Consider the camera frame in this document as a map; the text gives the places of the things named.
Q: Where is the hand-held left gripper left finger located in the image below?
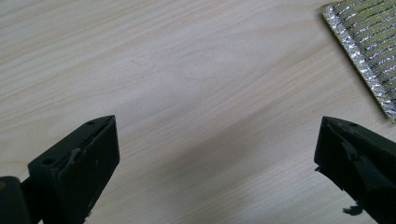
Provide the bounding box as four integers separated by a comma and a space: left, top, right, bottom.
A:
27, 114, 120, 224

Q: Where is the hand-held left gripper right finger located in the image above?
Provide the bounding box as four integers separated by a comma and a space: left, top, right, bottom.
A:
313, 116, 396, 224

